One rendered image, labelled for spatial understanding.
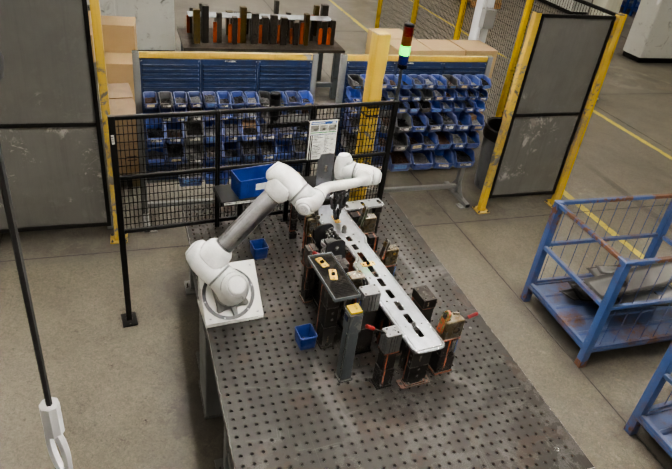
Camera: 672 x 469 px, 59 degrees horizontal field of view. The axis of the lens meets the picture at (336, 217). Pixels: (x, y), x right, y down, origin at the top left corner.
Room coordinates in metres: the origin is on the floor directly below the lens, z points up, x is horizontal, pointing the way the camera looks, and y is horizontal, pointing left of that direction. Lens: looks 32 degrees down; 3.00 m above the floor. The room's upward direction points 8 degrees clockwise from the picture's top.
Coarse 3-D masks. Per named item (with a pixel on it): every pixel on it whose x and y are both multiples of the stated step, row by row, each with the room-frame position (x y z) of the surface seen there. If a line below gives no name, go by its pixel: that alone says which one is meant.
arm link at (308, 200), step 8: (304, 192) 2.63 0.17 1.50; (312, 192) 2.66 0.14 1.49; (320, 192) 2.72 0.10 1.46; (296, 200) 2.61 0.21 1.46; (304, 200) 2.59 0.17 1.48; (312, 200) 2.61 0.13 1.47; (320, 200) 2.66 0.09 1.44; (296, 208) 2.58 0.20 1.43; (304, 208) 2.57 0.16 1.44; (312, 208) 2.58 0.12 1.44
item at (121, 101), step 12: (108, 84) 5.58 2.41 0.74; (120, 84) 5.61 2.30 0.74; (120, 96) 5.31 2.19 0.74; (132, 96) 5.36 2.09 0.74; (120, 108) 5.05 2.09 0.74; (132, 108) 5.08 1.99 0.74; (120, 120) 4.90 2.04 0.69; (132, 120) 4.95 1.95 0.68; (120, 132) 4.89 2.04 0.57; (120, 144) 4.89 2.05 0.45; (132, 144) 4.95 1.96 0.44; (120, 156) 4.89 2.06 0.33; (132, 156) 4.94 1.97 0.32; (120, 168) 4.89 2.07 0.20; (132, 168) 4.94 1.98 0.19
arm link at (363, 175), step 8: (360, 168) 3.12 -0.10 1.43; (368, 168) 3.12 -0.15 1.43; (376, 168) 3.15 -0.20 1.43; (360, 176) 3.04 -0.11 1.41; (368, 176) 3.07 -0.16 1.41; (376, 176) 3.10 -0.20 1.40; (320, 184) 2.85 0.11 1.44; (328, 184) 2.87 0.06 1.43; (336, 184) 2.90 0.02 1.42; (344, 184) 2.93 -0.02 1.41; (352, 184) 2.96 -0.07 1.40; (360, 184) 3.00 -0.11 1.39; (368, 184) 3.08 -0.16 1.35; (376, 184) 3.11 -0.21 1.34; (328, 192) 2.84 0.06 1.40
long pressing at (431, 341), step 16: (320, 208) 3.32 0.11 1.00; (336, 208) 3.35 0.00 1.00; (336, 224) 3.16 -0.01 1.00; (352, 224) 3.18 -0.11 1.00; (352, 240) 3.00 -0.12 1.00; (368, 256) 2.86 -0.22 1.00; (368, 272) 2.70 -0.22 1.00; (384, 272) 2.72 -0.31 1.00; (384, 288) 2.58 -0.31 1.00; (400, 288) 2.60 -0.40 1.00; (384, 304) 2.44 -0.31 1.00; (400, 304) 2.46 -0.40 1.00; (400, 320) 2.33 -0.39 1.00; (416, 320) 2.35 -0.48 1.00; (416, 336) 2.23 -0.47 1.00; (432, 336) 2.25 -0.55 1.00; (416, 352) 2.12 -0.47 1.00
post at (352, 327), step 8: (344, 320) 2.19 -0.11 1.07; (352, 320) 2.15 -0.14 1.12; (360, 320) 2.17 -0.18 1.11; (344, 328) 2.18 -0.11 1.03; (352, 328) 2.15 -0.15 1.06; (360, 328) 2.17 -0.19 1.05; (344, 336) 2.18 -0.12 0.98; (352, 336) 2.16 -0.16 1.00; (344, 344) 2.16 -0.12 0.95; (352, 344) 2.17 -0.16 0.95; (344, 352) 2.16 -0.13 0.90; (352, 352) 2.17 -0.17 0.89; (344, 360) 2.15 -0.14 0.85; (352, 360) 2.18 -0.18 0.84; (344, 368) 2.16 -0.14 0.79; (336, 376) 2.18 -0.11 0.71; (344, 376) 2.16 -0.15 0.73
